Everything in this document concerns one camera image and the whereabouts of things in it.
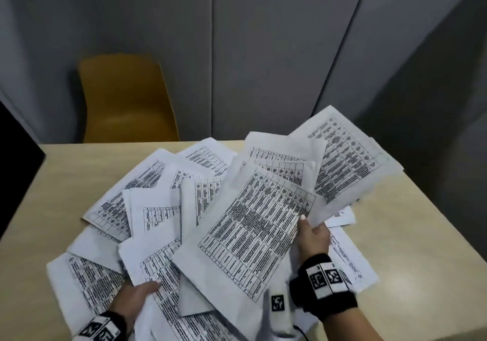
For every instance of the black monitor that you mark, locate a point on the black monitor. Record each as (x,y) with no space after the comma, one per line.
(15,177)

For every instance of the single printed paper sheet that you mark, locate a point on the single printed paper sheet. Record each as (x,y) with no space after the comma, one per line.
(350,154)

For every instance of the yellow plastic chair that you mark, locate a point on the yellow plastic chair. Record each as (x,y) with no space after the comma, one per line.
(125,101)

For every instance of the person's right hand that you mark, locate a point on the person's right hand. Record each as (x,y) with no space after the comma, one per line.
(314,243)

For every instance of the person's left hand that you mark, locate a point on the person's left hand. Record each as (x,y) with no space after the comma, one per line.
(131,300)

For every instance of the pile of printed papers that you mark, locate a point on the pile of printed papers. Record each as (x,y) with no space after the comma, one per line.
(243,230)

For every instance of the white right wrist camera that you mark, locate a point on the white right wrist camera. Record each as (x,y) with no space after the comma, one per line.
(277,302)

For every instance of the black right wristband with markers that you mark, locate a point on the black right wristband with markers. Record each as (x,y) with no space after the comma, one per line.
(323,280)

